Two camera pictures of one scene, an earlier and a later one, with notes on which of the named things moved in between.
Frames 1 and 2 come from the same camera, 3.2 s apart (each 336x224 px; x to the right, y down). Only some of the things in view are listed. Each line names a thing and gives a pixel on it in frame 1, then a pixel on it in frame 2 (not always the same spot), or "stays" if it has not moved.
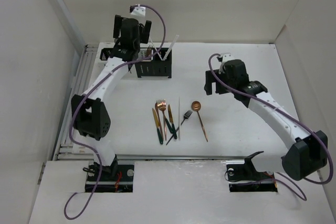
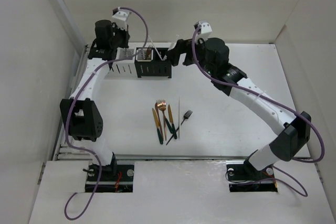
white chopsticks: x=155 y=46 stays
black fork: x=186 y=116 stays
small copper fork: x=149 y=50 stays
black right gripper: x=210 y=78 to x=182 y=45
